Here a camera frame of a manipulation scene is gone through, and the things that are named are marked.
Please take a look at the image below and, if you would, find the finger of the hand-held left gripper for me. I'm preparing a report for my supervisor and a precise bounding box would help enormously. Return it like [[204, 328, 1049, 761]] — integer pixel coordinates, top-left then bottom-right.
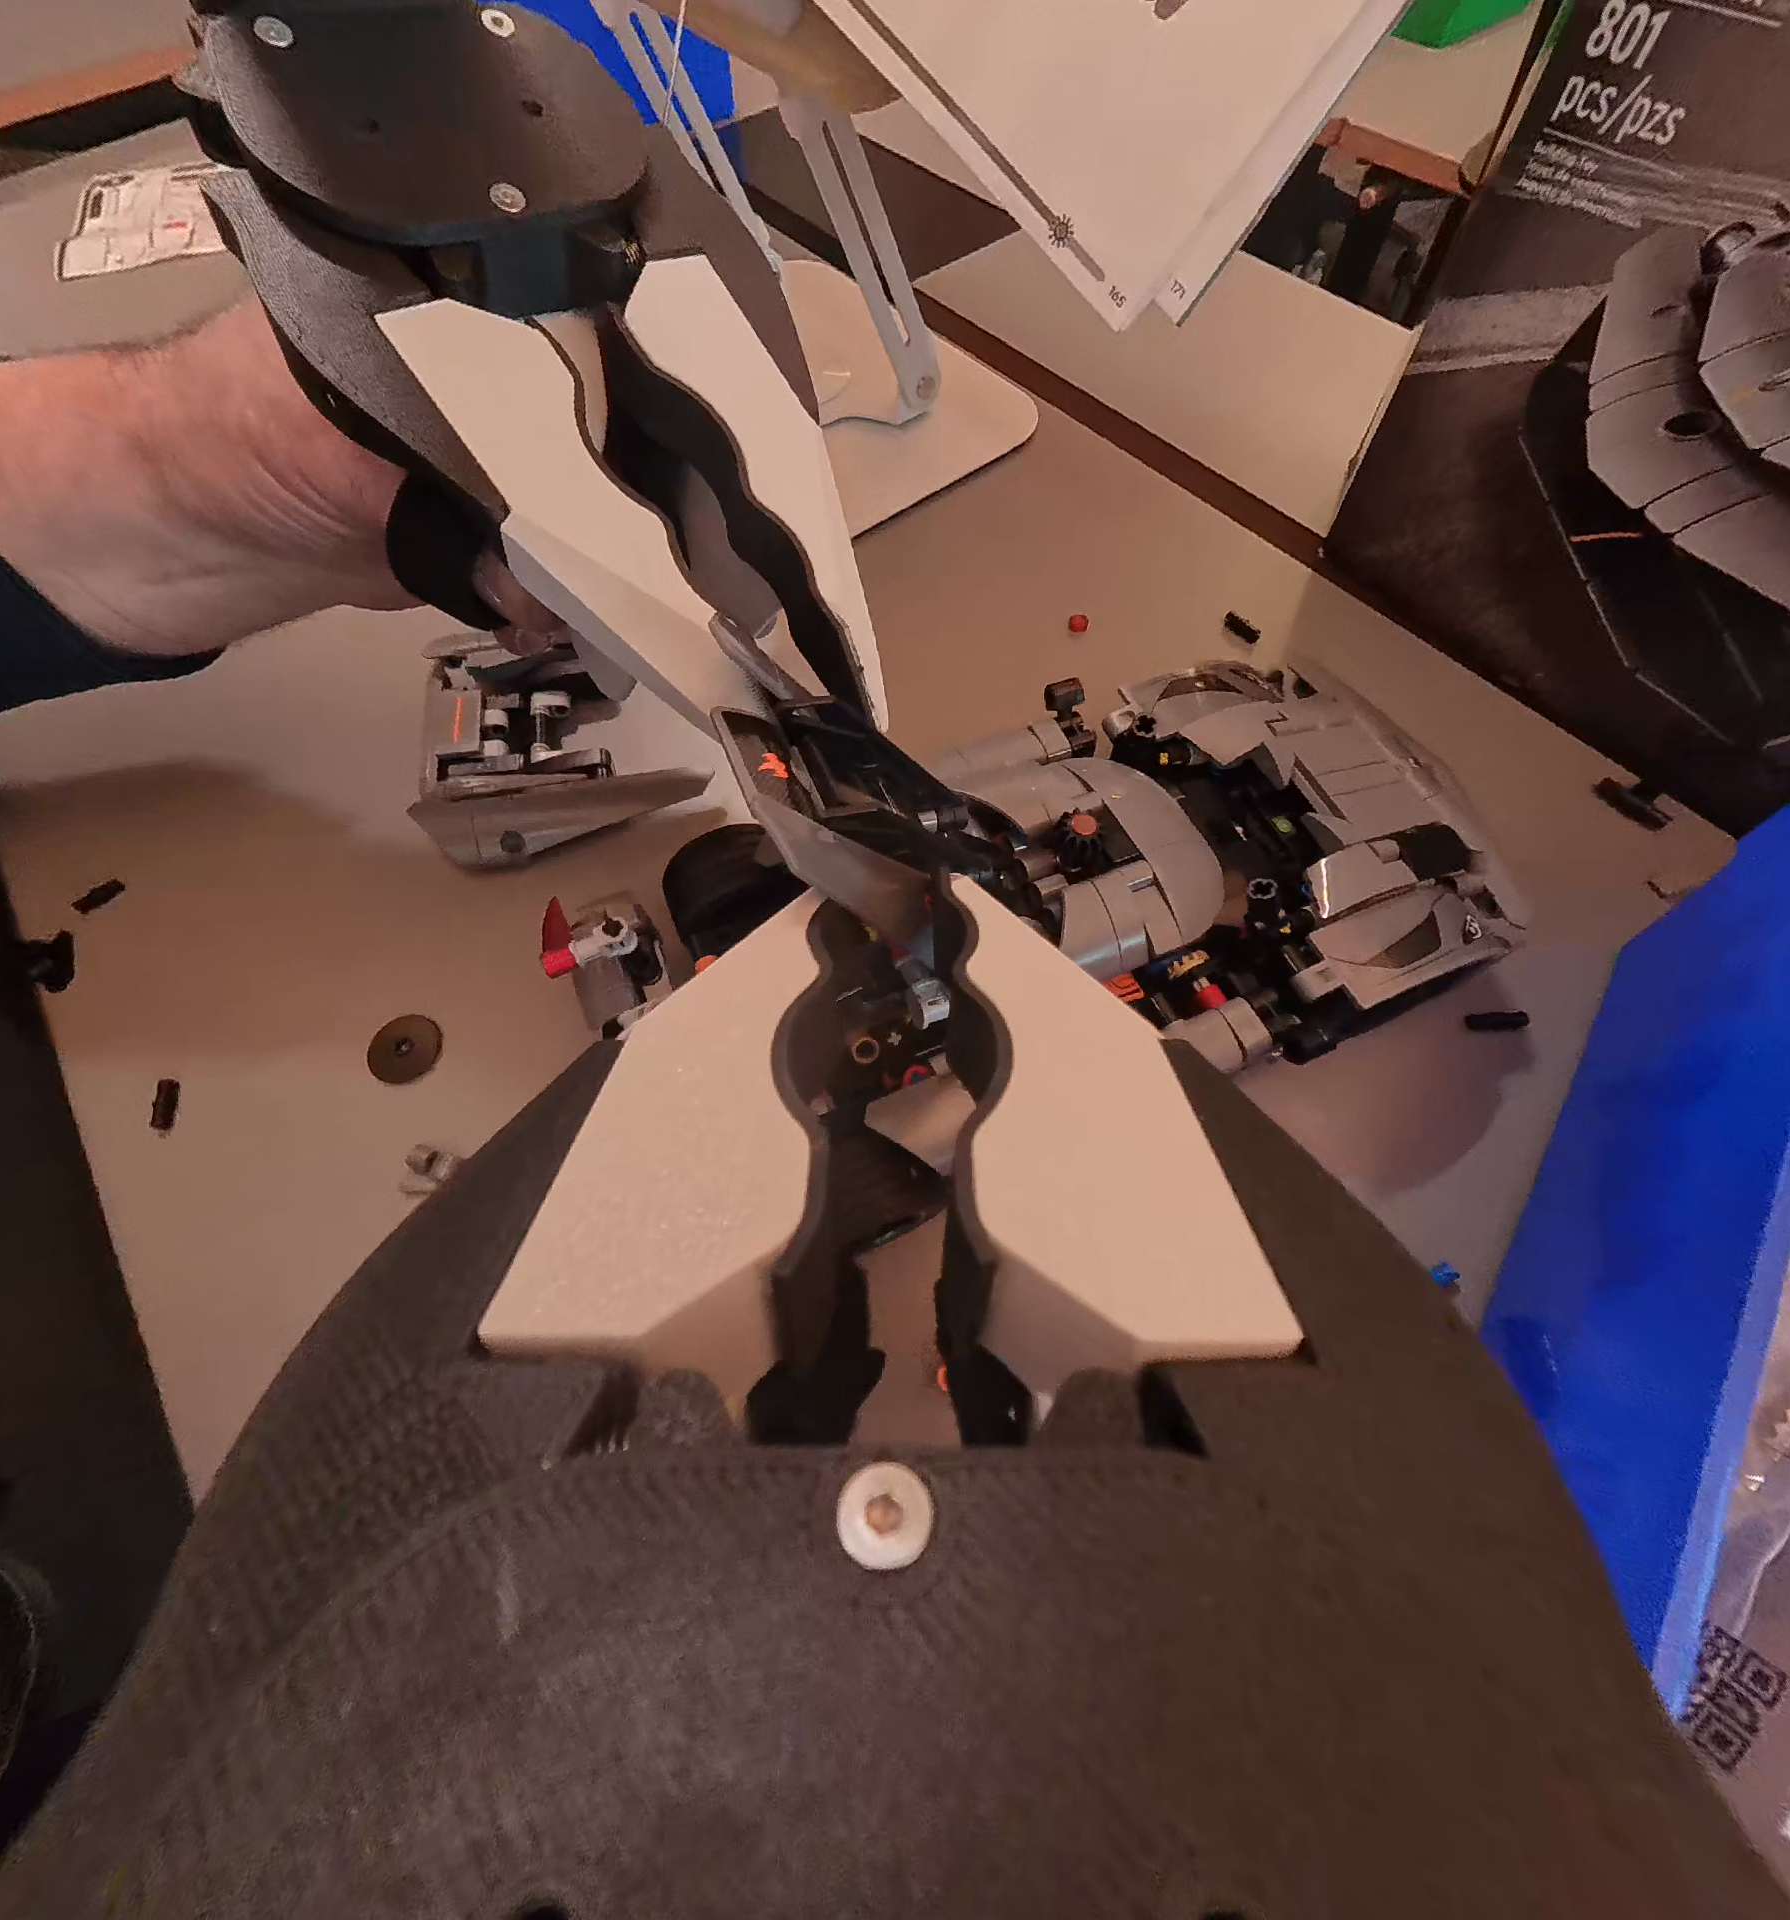
[[373, 289, 784, 745], [603, 256, 892, 734]]

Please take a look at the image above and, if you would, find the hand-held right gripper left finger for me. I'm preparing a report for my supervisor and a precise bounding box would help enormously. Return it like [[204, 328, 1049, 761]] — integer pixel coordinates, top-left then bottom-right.
[[475, 877, 843, 1373]]

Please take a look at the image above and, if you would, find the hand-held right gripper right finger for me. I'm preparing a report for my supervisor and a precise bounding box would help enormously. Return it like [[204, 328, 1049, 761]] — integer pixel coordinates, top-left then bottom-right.
[[936, 871, 1309, 1427]]

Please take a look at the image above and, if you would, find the partly built lego car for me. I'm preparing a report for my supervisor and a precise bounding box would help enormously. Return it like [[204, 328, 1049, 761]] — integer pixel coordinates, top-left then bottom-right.
[[542, 615, 1526, 1247]]

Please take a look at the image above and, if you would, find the grey lego door panel assembly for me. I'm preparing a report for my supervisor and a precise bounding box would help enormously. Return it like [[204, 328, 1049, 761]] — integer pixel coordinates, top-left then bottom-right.
[[407, 629, 719, 874]]

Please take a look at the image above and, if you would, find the dark lego set box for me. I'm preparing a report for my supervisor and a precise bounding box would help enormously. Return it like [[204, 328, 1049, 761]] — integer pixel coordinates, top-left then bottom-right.
[[1321, 0, 1790, 842]]

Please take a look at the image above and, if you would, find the person's left hand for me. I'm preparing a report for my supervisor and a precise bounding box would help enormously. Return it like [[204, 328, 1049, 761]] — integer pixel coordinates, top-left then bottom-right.
[[0, 298, 430, 657]]

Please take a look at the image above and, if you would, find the blue bin with white label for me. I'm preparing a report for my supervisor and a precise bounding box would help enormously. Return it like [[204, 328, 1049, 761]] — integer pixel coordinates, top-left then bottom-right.
[[624, 22, 754, 205]]

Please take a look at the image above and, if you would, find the white sticker sheet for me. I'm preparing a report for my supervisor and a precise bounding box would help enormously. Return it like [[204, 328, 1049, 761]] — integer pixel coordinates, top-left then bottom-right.
[[55, 172, 237, 284]]

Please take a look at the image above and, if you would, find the white instruction booklet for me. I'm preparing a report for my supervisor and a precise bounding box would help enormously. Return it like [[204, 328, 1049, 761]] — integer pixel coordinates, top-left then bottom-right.
[[812, 0, 1414, 331]]

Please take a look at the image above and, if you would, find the blue plastic bin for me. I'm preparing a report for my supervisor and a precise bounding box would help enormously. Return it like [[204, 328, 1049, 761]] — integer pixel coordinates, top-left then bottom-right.
[[1480, 750, 1790, 1772]]

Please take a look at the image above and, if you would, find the black perforated metal panel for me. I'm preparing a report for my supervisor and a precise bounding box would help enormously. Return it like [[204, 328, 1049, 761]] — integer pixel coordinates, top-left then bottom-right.
[[0, 734, 191, 1727]]

